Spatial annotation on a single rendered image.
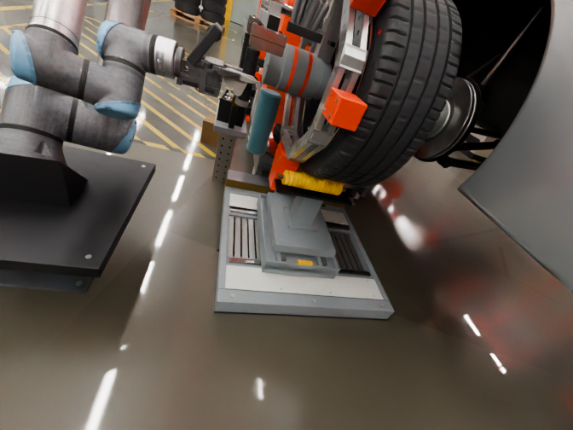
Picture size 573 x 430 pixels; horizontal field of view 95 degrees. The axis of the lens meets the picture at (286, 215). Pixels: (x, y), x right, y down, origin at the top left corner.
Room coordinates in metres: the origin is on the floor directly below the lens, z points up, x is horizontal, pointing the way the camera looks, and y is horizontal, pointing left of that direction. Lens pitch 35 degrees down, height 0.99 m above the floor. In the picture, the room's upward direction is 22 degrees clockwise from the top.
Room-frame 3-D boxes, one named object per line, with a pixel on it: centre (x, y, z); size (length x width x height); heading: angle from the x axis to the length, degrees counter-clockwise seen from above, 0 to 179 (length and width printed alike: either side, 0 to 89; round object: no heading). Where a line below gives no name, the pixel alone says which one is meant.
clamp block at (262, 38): (0.79, 0.22, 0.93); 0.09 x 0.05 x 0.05; 111
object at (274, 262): (1.09, -0.07, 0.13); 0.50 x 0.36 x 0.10; 21
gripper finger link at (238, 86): (0.75, 0.25, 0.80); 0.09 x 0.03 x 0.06; 103
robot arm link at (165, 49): (0.70, 0.43, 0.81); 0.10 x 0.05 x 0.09; 21
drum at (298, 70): (1.00, 0.15, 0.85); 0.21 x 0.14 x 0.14; 111
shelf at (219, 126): (1.48, 0.51, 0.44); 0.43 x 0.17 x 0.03; 21
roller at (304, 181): (0.95, -0.05, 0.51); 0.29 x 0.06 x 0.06; 111
